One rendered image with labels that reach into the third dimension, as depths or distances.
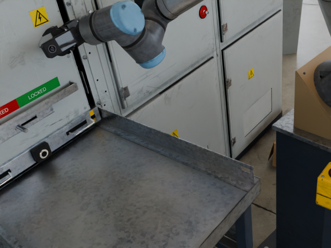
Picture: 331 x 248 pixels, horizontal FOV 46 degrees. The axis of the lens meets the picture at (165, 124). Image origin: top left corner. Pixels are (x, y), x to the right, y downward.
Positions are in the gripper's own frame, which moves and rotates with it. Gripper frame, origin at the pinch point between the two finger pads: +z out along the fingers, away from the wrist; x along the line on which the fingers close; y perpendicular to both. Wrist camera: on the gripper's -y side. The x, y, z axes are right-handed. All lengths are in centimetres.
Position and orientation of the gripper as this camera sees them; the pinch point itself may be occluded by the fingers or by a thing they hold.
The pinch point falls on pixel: (40, 46)
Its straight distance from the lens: 129.9
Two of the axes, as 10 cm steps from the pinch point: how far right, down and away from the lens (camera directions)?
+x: -3.8, -8.2, -4.2
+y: 4.4, -5.6, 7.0
